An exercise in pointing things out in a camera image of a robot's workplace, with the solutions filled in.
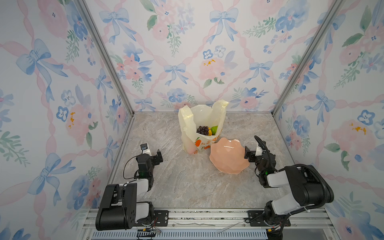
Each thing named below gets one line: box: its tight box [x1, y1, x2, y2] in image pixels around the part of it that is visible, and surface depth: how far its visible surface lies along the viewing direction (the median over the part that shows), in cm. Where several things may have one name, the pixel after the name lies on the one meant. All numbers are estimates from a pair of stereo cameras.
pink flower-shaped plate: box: [209, 137, 250, 174], surface depth 96 cm
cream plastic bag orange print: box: [178, 99, 229, 155], surface depth 82 cm
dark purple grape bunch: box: [196, 126, 209, 136], surface depth 99 cm
